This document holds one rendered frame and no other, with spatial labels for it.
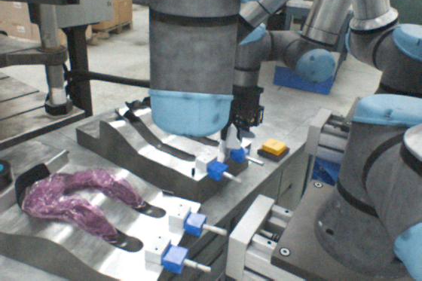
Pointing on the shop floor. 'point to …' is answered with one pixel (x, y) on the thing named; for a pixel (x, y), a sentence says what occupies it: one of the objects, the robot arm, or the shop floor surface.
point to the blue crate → (285, 76)
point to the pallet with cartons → (122, 0)
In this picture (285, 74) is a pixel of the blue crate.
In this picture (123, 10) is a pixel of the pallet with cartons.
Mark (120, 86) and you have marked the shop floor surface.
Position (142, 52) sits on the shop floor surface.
